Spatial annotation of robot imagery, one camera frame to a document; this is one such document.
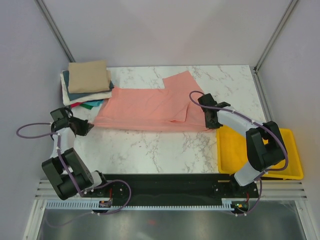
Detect pink t shirt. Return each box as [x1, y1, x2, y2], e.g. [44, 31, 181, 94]
[93, 71, 208, 132]

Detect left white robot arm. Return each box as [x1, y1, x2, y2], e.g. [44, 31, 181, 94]
[41, 107, 110, 201]

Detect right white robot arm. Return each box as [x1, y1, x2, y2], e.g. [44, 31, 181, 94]
[189, 91, 289, 197]

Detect folded red t shirt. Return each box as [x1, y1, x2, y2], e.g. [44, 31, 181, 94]
[70, 102, 83, 109]

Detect folded green t shirt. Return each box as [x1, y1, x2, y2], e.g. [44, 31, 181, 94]
[80, 103, 95, 110]

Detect folded dark blue t shirt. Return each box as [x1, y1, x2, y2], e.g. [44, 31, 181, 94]
[68, 70, 112, 94]

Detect folded teal t shirt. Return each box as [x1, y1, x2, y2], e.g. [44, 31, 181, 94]
[83, 99, 104, 107]

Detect yellow plastic bin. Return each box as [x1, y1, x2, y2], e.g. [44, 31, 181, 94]
[216, 122, 304, 180]

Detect aluminium extrusion rails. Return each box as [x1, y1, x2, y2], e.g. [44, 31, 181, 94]
[33, 178, 83, 201]

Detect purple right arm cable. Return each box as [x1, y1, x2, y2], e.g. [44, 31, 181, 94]
[188, 90, 291, 217]

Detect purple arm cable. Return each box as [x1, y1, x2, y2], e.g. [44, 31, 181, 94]
[16, 121, 132, 216]
[188, 90, 291, 217]

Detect right aluminium frame post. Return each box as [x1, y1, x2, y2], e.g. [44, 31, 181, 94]
[252, 0, 301, 75]

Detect aluminium frame post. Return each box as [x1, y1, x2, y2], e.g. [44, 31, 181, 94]
[252, 0, 301, 75]
[34, 0, 76, 63]

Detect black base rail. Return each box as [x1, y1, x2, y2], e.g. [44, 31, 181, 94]
[86, 173, 259, 206]

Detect white slotted cable duct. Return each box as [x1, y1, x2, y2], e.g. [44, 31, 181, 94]
[45, 199, 249, 212]

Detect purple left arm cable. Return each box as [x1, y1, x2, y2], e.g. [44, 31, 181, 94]
[16, 121, 132, 216]

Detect left aluminium frame post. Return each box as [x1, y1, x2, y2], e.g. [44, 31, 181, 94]
[34, 0, 76, 63]

